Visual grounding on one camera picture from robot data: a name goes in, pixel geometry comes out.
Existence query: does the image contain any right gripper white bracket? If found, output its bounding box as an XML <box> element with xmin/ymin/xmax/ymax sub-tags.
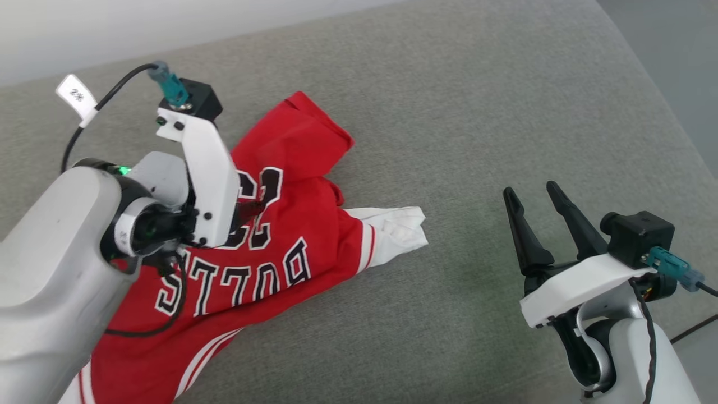
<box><xmin>503</xmin><ymin>180</ymin><xmax>657</xmax><ymax>338</ymax></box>

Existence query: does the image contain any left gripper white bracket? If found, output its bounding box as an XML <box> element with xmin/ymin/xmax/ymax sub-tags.
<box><xmin>155</xmin><ymin>114</ymin><xmax>266</xmax><ymax>249</ymax></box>

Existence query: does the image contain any red and white Bulls jersey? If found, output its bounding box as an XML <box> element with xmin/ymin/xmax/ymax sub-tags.
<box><xmin>56</xmin><ymin>91</ymin><xmax>430</xmax><ymax>404</ymax></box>

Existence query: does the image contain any grey fabric sofa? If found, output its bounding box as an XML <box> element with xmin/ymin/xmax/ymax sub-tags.
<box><xmin>0</xmin><ymin>0</ymin><xmax>718</xmax><ymax>404</ymax></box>

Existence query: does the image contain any thin black cable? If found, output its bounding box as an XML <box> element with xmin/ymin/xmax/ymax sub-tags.
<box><xmin>103</xmin><ymin>250</ymin><xmax>189</xmax><ymax>338</ymax></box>

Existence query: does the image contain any black cable with teal connector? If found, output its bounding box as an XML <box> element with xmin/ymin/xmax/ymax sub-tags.
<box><xmin>61</xmin><ymin>61</ymin><xmax>190</xmax><ymax>173</ymax></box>
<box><xmin>642</xmin><ymin>247</ymin><xmax>718</xmax><ymax>298</ymax></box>

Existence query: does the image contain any white paper cable tag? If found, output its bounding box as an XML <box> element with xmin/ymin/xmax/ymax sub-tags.
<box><xmin>55</xmin><ymin>74</ymin><xmax>99</xmax><ymax>129</ymax></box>

